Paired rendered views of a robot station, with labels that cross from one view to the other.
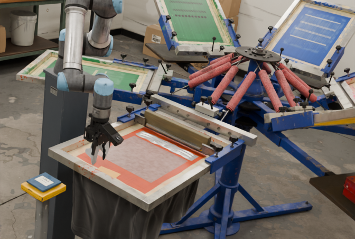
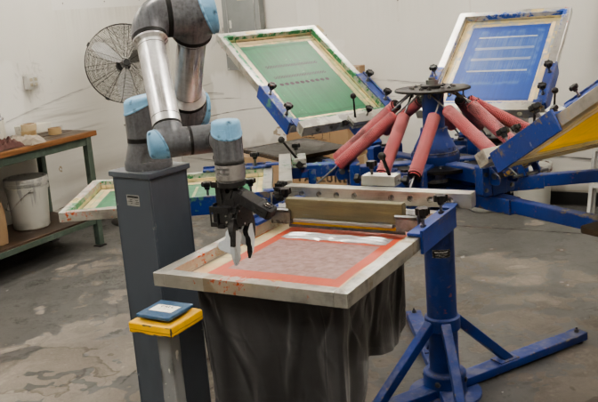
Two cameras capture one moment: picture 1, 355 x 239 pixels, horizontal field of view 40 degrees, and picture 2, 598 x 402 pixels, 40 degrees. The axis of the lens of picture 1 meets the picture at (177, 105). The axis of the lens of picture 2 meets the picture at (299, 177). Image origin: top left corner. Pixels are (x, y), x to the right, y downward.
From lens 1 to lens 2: 0.51 m
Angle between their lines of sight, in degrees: 10
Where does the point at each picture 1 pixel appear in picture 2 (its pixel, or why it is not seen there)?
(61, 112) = (152, 230)
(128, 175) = (294, 279)
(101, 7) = (188, 25)
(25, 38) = (36, 215)
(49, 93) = (126, 207)
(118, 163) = (271, 269)
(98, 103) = (224, 156)
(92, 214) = (249, 369)
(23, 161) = (88, 387)
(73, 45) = (161, 86)
